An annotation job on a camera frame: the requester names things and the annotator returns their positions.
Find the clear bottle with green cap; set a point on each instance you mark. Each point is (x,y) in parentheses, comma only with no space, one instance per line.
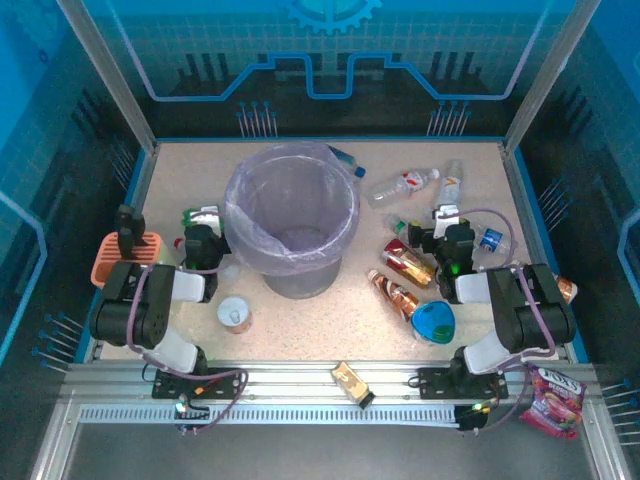
(397,225)

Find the red gold snack tube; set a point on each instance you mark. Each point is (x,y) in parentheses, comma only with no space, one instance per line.
(407,262)

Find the clear bottle dark blue label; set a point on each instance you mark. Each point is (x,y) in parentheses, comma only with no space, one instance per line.
(492,240)

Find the clear bottle red white label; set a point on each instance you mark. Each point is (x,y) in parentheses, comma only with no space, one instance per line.
(405,186)

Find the copper coloured bottle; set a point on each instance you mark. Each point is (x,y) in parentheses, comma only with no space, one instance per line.
(395,295)
(567,290)

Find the grey bin with purple liner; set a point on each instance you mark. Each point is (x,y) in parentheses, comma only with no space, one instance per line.
(292,220)

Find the clear bottle with blue cap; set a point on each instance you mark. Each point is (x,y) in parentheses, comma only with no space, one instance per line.
(350,162)

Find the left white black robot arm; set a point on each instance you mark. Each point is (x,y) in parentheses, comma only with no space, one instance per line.
(120,300)

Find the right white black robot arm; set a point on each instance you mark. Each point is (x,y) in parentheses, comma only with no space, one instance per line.
(540,310)

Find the white bottle with red cap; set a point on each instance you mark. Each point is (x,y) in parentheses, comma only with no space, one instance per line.
(230,273)

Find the pale yellow translucent container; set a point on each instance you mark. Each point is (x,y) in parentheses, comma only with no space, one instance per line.
(169,252)

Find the tin can with pull tab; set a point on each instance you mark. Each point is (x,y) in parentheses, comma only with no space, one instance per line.
(234,316)

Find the blue plastic bowl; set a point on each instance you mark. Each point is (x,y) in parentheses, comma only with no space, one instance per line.
(434,322)

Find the orange plastic basket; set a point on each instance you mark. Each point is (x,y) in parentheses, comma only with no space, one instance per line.
(105,260)

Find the gold bottle with black cap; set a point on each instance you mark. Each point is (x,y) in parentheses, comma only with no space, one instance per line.
(352,384)

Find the small black controller board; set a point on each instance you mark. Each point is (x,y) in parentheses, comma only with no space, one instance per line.
(192,415)
(472,417)

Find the purple candy bag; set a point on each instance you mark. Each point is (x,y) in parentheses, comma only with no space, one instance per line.
(552,400)

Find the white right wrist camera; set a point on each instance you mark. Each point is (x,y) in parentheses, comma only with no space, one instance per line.
(447,220)

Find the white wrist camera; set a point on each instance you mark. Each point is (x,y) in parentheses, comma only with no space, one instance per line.
(207,217)
(447,220)

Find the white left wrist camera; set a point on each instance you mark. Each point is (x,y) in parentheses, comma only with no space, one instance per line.
(207,217)

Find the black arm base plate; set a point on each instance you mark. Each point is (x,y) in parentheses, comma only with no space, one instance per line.
(225,382)
(435,382)

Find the aluminium front rail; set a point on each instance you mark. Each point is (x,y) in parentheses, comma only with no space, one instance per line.
(300,380)

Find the aluminium frame post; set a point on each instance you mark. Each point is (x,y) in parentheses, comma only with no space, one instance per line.
(107,75)
(550,75)

